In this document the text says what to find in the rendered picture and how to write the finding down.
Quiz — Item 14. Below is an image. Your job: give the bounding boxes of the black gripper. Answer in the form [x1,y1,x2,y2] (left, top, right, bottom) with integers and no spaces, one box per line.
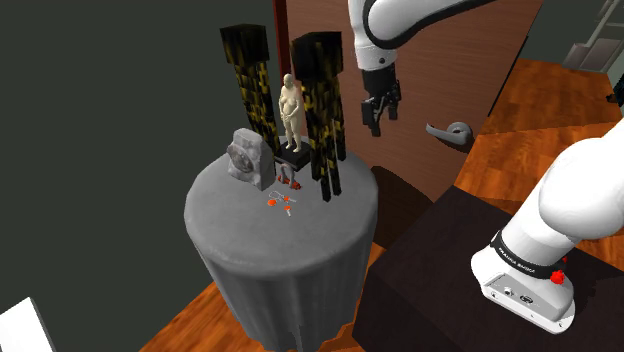
[361,63,402,138]

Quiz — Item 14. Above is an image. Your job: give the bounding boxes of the black and yellow pillar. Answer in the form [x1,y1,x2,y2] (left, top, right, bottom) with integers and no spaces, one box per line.
[290,31,348,204]
[219,23,283,158]

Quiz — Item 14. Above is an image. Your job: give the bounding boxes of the beige human figure, black base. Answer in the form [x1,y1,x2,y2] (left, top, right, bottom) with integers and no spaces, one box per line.
[273,72,313,173]

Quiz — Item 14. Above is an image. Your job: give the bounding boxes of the small red and grey tool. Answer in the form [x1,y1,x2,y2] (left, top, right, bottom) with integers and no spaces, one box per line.
[276,162,303,191]

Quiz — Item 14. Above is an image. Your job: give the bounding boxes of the keys with orange tags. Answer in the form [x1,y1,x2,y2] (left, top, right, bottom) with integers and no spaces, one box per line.
[266,190,299,218]

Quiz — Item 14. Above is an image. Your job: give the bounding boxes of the grey stone sculpture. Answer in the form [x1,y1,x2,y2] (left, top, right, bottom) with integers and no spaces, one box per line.
[225,128,277,192]

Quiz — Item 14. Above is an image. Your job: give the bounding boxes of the dark robot stand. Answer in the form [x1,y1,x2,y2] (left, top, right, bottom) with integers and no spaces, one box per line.
[351,185,624,352]

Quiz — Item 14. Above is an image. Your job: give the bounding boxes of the round table with grey cloth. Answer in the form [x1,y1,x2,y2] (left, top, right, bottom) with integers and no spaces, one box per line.
[183,141,380,352]

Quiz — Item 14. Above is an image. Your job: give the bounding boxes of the white block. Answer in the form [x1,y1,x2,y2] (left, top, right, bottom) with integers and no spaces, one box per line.
[0,296,55,352]

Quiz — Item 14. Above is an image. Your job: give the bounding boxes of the brown door with grey handle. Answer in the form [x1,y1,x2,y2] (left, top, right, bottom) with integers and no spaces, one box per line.
[284,0,545,204]

